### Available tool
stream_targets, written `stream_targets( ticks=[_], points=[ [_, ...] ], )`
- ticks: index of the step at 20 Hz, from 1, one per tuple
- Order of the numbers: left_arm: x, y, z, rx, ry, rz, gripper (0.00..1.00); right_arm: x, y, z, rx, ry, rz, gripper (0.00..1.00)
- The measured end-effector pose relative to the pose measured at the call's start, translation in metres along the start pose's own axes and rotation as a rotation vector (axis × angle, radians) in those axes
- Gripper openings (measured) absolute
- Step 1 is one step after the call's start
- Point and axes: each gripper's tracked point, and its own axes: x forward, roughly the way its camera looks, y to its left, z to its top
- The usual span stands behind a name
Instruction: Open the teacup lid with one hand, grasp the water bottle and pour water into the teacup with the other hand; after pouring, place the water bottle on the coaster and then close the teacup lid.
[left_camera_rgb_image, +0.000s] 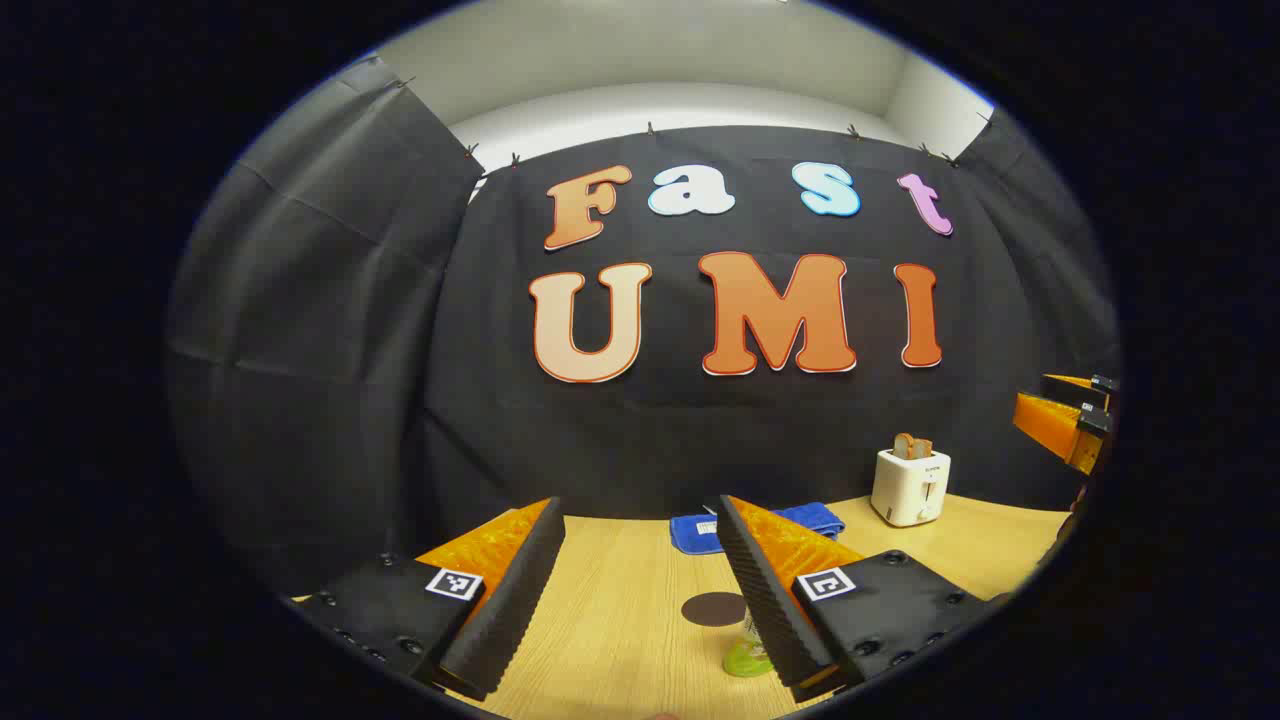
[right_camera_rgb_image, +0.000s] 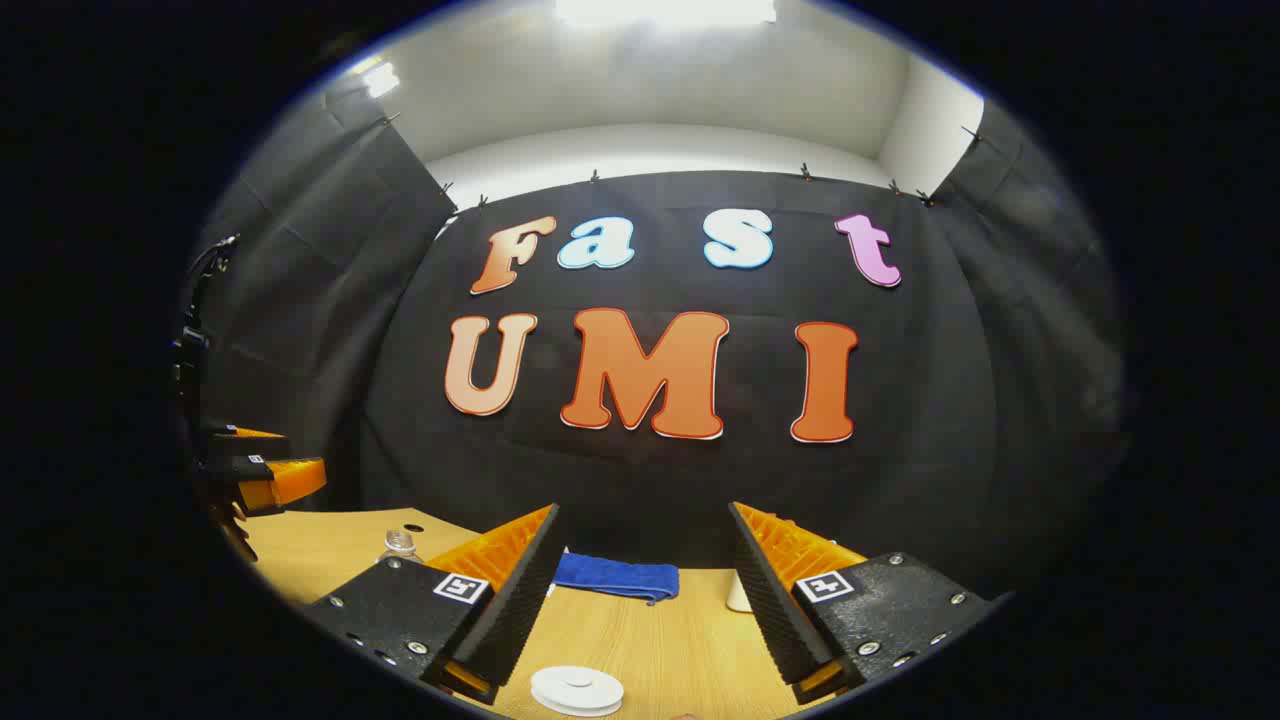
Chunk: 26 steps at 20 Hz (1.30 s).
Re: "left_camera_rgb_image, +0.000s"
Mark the blue cloth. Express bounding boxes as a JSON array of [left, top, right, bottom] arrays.
[[669, 502, 846, 556]]

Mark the black backdrop cloth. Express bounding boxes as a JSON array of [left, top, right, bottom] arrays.
[[165, 55, 1121, 601]]

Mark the white toaster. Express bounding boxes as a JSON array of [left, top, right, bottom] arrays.
[[870, 447, 953, 528]]

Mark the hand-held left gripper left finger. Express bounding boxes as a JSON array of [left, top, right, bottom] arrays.
[[293, 497, 567, 703]]

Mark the dark brown round coaster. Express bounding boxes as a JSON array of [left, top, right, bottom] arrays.
[[681, 591, 749, 628]]

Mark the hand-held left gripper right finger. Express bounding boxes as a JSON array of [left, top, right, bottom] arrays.
[[703, 495, 1006, 704]]

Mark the white green label water bottle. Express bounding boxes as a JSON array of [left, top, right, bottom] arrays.
[[722, 605, 776, 679]]

